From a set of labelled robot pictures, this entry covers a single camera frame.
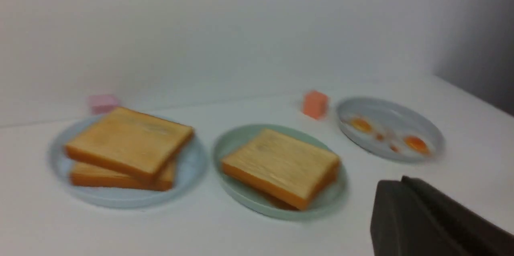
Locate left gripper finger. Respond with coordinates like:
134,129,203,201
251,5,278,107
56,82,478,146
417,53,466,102
370,176,514,256

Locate toast slice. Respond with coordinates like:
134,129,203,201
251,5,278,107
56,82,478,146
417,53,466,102
64,107,194,184
221,128,341,211
69,159,179,192

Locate middle fried egg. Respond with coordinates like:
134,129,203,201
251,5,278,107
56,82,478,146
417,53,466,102
389,133,432,157

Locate fried egg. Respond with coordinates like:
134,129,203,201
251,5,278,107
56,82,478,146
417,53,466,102
346,114,383,137
389,133,432,157

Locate grey egg plate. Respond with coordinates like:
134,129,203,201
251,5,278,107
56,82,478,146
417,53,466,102
335,97,445,163

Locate left fried egg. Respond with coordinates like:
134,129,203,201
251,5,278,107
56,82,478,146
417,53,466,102
346,114,383,137

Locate orange cube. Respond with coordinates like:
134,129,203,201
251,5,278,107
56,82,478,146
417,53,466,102
302,90,329,120

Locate light blue bread plate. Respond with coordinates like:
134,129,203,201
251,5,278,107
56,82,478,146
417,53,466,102
47,115,210,209

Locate pink cube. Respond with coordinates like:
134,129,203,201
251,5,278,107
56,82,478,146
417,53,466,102
88,94,120,115

